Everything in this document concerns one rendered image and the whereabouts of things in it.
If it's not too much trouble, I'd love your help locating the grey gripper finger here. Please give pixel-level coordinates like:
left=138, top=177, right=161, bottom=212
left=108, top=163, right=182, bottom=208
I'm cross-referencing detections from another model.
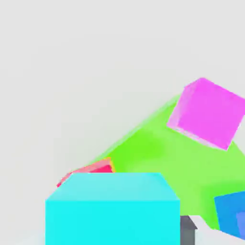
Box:
left=179, top=215, right=228, bottom=245

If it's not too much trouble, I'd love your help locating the small cyan cube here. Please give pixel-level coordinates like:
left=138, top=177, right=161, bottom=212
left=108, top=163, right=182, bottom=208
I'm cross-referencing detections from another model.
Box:
left=45, top=172, right=181, bottom=245

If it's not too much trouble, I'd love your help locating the small blue cube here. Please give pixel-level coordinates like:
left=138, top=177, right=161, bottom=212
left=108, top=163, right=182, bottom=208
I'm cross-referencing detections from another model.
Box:
left=213, top=190, right=245, bottom=240

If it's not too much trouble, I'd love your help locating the small red cube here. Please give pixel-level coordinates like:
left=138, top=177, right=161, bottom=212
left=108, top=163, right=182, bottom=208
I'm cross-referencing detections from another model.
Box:
left=56, top=157, right=116, bottom=188

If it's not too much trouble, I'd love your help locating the small magenta cube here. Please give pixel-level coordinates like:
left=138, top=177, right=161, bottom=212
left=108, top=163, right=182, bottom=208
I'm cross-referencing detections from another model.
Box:
left=166, top=77, right=245, bottom=151

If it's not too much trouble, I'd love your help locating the large green box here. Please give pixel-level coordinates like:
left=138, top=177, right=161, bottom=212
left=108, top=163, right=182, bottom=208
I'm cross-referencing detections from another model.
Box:
left=87, top=94, right=245, bottom=230

